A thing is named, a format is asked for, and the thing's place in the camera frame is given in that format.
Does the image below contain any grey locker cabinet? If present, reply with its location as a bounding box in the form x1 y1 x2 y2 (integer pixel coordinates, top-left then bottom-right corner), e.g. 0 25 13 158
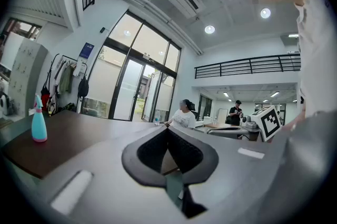
7 38 49 117

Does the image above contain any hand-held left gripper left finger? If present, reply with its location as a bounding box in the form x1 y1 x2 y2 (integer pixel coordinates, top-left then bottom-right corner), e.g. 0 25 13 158
26 127 185 224

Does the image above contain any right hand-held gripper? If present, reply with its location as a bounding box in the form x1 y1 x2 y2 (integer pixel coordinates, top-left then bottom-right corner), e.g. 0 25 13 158
242 105 283 142

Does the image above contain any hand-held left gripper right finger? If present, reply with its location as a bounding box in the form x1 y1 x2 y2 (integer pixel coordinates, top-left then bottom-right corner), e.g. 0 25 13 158
167 127 337 224

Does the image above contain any black balcony railing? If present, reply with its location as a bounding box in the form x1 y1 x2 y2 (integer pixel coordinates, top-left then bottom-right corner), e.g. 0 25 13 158
194 53 301 79

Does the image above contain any black hanging bag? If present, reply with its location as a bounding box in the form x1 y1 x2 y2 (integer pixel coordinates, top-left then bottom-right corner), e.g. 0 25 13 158
77 75 90 99

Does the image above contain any white ceiling air conditioner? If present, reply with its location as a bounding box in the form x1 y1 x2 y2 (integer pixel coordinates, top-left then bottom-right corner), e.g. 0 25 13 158
167 0 206 19

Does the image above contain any blue wall poster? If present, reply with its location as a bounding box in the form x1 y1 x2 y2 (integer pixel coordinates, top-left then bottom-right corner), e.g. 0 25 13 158
79 42 95 60

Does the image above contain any person's right forearm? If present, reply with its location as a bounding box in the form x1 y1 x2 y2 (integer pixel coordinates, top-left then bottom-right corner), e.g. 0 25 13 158
281 109 308 133

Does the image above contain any turquoise and pink spray bottle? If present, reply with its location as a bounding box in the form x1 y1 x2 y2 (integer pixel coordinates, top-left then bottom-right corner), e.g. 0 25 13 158
31 94 48 143

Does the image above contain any black coat rack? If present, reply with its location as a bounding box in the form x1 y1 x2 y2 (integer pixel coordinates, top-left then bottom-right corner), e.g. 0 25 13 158
42 53 89 113

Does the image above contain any black framed glass door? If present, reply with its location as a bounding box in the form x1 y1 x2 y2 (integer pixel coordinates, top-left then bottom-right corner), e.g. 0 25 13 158
80 9 182 123

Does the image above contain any dark wooden table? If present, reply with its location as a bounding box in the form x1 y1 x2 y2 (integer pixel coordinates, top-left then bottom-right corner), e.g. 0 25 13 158
2 109 182 180

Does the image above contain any red bag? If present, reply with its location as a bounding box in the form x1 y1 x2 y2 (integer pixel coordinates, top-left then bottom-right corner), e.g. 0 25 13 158
40 86 51 112

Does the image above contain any green jacket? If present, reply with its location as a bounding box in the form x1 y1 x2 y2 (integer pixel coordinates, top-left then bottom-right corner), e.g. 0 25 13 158
58 64 76 95

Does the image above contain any person's white shirt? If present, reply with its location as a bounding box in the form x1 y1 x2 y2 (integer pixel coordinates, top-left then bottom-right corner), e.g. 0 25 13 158
291 0 337 118

